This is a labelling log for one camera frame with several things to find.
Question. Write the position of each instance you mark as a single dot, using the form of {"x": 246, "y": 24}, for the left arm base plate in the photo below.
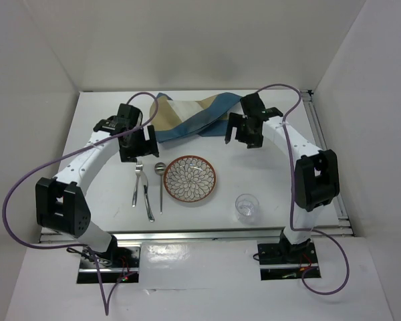
{"x": 126, "y": 267}

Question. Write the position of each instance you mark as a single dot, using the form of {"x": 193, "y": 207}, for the clear drinking glass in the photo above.
{"x": 247, "y": 209}

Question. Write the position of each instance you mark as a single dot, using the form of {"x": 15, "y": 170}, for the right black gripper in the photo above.
{"x": 236, "y": 120}

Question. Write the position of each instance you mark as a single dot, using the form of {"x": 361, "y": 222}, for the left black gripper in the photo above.
{"x": 146, "y": 147}

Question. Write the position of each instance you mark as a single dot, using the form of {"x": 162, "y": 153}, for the silver spoon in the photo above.
{"x": 159, "y": 169}

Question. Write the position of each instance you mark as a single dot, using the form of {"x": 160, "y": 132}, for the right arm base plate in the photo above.
{"x": 275, "y": 266}

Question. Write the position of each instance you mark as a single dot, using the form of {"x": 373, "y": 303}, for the right aluminium rail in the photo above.
{"x": 336, "y": 208}

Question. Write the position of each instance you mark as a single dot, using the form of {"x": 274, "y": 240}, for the front aluminium rail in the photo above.
{"x": 50, "y": 237}

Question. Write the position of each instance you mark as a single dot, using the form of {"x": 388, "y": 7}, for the silver knife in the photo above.
{"x": 144, "y": 180}

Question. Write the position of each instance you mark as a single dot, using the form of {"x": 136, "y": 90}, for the floral ceramic plate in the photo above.
{"x": 190, "y": 179}

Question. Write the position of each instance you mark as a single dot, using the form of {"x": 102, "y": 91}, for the aluminium rail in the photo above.
{"x": 50, "y": 237}
{"x": 336, "y": 208}

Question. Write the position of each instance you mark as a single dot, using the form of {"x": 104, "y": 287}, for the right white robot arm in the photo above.
{"x": 314, "y": 172}

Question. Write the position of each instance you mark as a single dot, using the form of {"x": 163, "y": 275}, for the silver fork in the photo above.
{"x": 138, "y": 170}

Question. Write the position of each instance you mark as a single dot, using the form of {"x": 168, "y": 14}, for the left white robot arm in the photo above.
{"x": 60, "y": 201}

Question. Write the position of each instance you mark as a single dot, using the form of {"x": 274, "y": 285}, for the blue beige cloth placemat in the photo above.
{"x": 177, "y": 119}

